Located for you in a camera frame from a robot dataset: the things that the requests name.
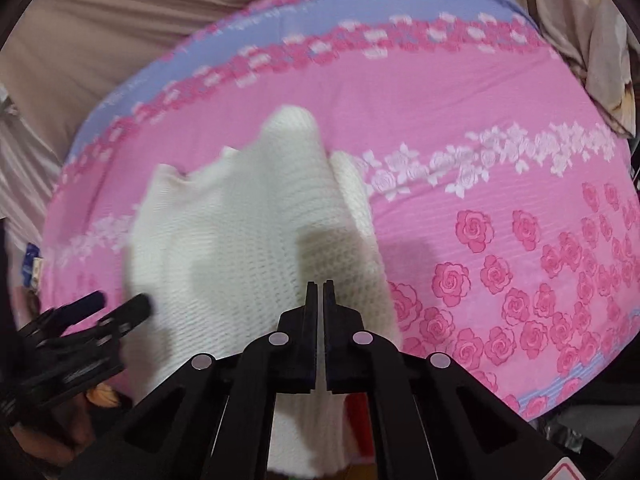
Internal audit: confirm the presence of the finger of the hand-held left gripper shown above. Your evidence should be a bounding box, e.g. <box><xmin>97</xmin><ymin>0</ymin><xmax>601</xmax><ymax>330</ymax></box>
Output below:
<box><xmin>50</xmin><ymin>291</ymin><xmax>106</xmax><ymax>334</ymax></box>
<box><xmin>97</xmin><ymin>294</ymin><xmax>152</xmax><ymax>342</ymax></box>

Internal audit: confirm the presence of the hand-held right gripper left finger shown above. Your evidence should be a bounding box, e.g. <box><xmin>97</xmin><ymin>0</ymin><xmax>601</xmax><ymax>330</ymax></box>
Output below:
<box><xmin>60</xmin><ymin>280</ymin><xmax>319</xmax><ymax>480</ymax></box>

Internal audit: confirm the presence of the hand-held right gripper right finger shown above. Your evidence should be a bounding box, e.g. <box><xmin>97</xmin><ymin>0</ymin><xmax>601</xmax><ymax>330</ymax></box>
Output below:
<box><xmin>322</xmin><ymin>280</ymin><xmax>568</xmax><ymax>480</ymax></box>

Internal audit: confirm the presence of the white red black knit sweater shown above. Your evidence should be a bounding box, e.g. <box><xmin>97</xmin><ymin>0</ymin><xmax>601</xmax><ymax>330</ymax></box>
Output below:
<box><xmin>122</xmin><ymin>105</ymin><xmax>402</xmax><ymax>479</ymax></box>

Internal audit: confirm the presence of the blue white packet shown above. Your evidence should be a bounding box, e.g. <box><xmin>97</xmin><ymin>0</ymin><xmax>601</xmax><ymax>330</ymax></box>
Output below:
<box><xmin>22</xmin><ymin>242</ymin><xmax>47</xmax><ymax>292</ymax></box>

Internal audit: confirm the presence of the pink floral bed sheet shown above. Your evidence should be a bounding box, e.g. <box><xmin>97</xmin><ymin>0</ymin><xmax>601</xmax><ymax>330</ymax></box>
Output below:
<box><xmin>42</xmin><ymin>0</ymin><xmax>635</xmax><ymax>422</ymax></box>

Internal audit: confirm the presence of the pale floral hanging cloth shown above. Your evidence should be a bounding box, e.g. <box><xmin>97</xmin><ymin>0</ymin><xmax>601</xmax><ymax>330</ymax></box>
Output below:
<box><xmin>519</xmin><ymin>0</ymin><xmax>640</xmax><ymax>140</ymax></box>

